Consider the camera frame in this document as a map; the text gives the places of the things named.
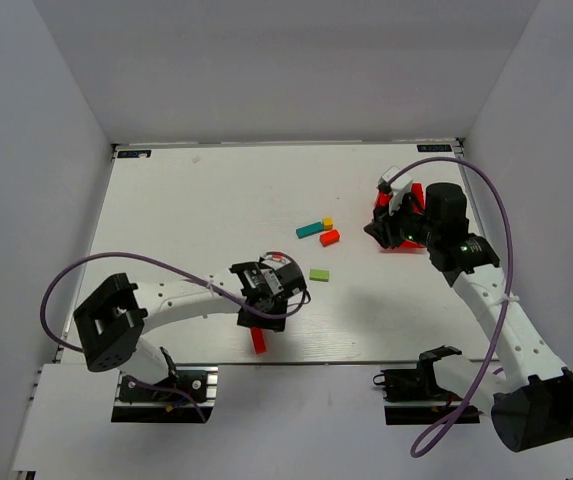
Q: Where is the blue corner label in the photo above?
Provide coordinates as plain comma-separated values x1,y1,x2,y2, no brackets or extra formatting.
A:
417,144,452,153
116,150,152,158

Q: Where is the red rectangular block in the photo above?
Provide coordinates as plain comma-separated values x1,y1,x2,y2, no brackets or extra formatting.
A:
319,229,341,247

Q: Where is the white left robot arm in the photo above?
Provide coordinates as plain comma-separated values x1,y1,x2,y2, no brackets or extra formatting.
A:
73,255,307,385

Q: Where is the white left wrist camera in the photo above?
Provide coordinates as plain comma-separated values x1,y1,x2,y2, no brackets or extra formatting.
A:
259,252,290,270

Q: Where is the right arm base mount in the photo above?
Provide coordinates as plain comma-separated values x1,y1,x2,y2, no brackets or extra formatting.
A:
372,368,461,426

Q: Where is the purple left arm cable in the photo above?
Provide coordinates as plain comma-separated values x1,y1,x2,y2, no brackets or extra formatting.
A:
40,251,312,424

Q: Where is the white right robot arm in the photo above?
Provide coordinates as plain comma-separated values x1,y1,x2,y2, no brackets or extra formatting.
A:
364,182,573,452

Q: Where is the right blue corner label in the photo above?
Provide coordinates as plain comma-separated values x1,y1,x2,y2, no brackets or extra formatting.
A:
417,144,452,153

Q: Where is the teal long block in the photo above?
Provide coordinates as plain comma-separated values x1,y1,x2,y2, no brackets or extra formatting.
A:
295,221,324,239

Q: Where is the green flat rectangular block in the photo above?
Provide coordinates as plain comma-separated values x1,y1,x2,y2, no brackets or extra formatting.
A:
309,269,330,282

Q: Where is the red arch block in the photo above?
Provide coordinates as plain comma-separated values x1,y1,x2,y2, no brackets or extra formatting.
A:
250,327,266,355

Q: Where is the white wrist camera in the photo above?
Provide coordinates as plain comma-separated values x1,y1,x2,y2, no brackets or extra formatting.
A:
376,166,413,215
259,252,290,270

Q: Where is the left blue corner label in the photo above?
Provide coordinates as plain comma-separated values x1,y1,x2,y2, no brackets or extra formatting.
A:
116,150,152,158

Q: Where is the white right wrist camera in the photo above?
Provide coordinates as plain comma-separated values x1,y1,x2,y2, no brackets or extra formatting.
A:
376,166,413,215

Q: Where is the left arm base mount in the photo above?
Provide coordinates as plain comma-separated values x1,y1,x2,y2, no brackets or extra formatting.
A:
111,366,218,424

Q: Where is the yellow cube block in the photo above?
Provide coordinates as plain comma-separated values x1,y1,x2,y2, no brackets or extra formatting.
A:
322,217,334,231

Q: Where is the red plastic bin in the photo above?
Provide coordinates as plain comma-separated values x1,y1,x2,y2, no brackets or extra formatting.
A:
368,183,426,250

